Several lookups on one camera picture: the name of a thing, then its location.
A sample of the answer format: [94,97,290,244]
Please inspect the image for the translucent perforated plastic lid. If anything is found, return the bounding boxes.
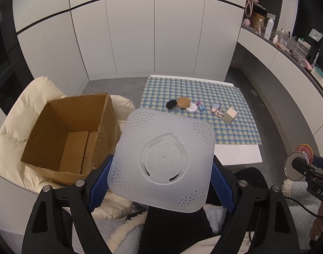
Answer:
[108,108,215,213]

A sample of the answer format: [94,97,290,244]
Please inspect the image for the beige square box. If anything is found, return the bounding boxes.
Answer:
[222,107,237,123]

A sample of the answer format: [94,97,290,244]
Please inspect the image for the mint green box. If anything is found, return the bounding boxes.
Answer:
[311,66,323,90]

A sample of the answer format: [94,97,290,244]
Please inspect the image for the blue yellow checkered tablecloth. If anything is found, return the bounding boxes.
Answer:
[134,75,262,145]

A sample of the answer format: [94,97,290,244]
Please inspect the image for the person's right hand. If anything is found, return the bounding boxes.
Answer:
[310,204,323,243]

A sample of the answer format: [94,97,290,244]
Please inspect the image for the clear drawer organizer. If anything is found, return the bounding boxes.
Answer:
[294,38,311,59]

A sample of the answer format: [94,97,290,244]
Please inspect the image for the white low table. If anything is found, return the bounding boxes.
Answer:
[147,75,263,166]

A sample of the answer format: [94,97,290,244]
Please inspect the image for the red can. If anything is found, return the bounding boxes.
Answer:
[284,144,315,182]

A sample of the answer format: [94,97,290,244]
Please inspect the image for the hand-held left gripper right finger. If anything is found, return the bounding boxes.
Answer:
[210,155,301,254]

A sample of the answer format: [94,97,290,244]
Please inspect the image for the dark glass door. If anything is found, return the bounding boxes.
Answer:
[0,5,35,117]

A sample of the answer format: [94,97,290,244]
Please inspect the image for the brown cardboard box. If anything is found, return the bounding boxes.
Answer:
[21,92,122,186]

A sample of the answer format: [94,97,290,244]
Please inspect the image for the brown paper box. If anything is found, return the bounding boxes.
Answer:
[250,12,268,28]

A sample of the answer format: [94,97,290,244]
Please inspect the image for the cream cushioned chair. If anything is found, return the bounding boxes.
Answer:
[0,76,137,221]

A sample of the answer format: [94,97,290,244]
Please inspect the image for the grey square plate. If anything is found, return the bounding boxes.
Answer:
[309,29,323,42]

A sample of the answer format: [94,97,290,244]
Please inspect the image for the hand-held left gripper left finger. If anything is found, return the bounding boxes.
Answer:
[21,153,115,254]

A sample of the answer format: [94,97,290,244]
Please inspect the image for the brown makeup puff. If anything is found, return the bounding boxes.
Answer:
[177,97,191,109]

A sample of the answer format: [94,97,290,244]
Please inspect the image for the black cable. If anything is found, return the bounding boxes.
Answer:
[283,196,323,219]

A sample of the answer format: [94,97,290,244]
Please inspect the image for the tall white bottle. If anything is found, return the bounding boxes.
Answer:
[265,18,275,40]

